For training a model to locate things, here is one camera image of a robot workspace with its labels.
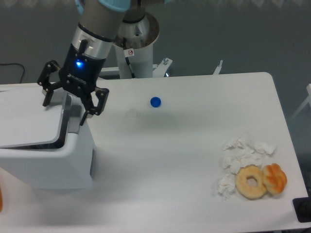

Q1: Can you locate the glazed twisted bun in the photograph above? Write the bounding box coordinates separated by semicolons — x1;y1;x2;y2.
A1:
262;163;287;195

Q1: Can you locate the white metal table frame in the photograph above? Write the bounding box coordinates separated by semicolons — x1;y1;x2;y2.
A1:
99;58;223;79

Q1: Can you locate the plain ring donut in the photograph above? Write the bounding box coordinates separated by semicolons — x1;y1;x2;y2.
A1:
235;166;267;200

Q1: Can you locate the blue bottle cap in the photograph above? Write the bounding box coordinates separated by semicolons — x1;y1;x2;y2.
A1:
150;97;162;108

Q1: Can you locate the large crumpled white tissue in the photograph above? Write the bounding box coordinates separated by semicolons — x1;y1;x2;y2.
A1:
220;137;277;174

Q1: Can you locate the orange object at edge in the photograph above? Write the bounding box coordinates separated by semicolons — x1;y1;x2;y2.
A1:
0;187;3;212

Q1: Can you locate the clear plastic cap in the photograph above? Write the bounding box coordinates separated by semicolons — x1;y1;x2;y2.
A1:
126;109;139;118

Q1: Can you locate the white trash can lid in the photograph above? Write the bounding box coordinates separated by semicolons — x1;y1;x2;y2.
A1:
0;85;71;148

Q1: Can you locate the black pedestal cable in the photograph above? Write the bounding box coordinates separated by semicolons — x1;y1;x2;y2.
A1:
122;37;136;79

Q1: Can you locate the small crumpled white tissue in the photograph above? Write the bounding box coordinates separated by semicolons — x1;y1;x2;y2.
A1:
217;174;236;200

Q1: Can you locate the white frame at right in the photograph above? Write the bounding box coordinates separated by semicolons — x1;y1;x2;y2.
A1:
289;84;311;122

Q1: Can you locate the white trash can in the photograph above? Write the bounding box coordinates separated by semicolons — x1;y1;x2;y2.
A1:
0;92;94;189

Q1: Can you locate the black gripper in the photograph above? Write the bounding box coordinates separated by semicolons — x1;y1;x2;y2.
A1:
37;39;109;126

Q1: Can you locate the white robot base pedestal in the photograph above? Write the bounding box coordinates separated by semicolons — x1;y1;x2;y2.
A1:
114;12;159;79

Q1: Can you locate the black floor cable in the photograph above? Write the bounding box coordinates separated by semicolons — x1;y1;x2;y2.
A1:
0;63;25;84

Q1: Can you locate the black device at edge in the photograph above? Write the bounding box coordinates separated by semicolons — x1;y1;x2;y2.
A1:
293;197;311;223

